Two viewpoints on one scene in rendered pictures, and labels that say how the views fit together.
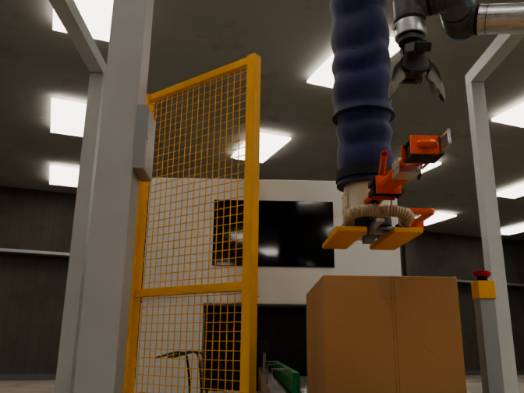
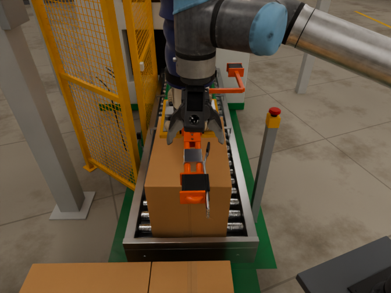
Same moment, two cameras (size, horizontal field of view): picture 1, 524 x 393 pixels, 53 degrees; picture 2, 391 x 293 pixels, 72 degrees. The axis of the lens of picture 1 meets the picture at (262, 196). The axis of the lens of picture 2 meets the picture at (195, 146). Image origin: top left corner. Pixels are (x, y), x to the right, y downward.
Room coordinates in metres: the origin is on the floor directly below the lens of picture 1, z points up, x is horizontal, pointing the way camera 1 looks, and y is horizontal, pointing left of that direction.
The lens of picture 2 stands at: (0.72, -0.42, 1.84)
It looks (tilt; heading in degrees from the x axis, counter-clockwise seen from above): 38 degrees down; 0
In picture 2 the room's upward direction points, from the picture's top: straight up
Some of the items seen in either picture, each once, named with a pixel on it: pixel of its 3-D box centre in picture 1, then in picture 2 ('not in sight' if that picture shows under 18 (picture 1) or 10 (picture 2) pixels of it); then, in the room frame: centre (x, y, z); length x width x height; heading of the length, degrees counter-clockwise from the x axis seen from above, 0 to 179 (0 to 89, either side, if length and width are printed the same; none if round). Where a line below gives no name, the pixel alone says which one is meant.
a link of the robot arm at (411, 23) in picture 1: (408, 33); (194, 64); (1.32, -0.42, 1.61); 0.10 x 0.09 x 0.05; 92
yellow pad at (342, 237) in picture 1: (342, 234); (171, 114); (1.88, -0.30, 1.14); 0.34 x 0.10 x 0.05; 2
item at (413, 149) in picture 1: (419, 150); (192, 187); (1.29, -0.41, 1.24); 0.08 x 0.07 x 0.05; 2
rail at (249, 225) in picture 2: not in sight; (227, 128); (2.69, -0.69, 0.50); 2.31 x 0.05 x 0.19; 1
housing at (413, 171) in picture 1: (405, 168); (192, 160); (1.42, -0.41, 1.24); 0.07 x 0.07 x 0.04; 2
